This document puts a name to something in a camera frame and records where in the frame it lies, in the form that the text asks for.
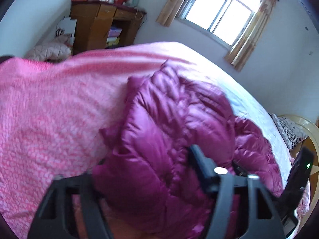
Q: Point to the left beige curtain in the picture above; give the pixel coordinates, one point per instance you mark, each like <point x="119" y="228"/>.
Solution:
<point x="168" y="12"/>

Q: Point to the patterned pillow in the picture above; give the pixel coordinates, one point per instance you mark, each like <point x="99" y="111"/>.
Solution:
<point x="289" y="131"/>

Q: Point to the magenta puffer jacket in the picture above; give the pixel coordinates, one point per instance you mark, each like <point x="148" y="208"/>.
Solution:
<point x="146" y="178"/>

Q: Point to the beige curtain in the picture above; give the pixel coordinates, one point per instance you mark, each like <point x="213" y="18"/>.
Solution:
<point x="168" y="12"/>
<point x="241" y="51"/>

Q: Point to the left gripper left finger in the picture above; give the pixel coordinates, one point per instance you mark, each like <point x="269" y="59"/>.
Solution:
<point x="68" y="205"/>

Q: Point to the stacked boxes in desk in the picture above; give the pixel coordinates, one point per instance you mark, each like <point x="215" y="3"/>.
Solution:
<point x="113" y="37"/>

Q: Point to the pink and blue bed sheet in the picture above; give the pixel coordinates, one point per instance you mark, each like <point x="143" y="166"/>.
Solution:
<point x="52" y="117"/>

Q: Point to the white paper bag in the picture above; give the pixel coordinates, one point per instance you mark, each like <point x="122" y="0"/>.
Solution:
<point x="66" y="26"/>

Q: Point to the right beige curtain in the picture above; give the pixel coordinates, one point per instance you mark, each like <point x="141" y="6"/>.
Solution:
<point x="241" y="51"/>

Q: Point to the wooden desk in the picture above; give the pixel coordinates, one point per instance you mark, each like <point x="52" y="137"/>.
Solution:
<point x="95" y="20"/>

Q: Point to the window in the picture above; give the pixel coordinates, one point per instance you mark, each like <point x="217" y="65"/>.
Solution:
<point x="222" y="20"/>

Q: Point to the pink quilted bundle on floor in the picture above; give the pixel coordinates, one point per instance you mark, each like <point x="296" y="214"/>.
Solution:
<point x="56" y="50"/>

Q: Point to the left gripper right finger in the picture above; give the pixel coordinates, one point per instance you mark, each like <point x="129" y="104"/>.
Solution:
<point x="242" y="203"/>

